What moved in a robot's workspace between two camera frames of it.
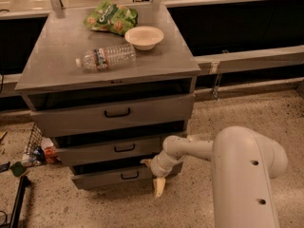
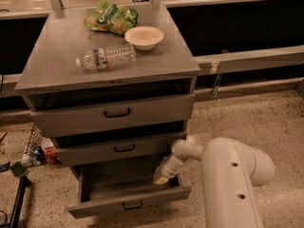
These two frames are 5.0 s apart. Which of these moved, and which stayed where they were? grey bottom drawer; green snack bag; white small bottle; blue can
Moved: grey bottom drawer
Stayed: blue can; green snack bag; white small bottle
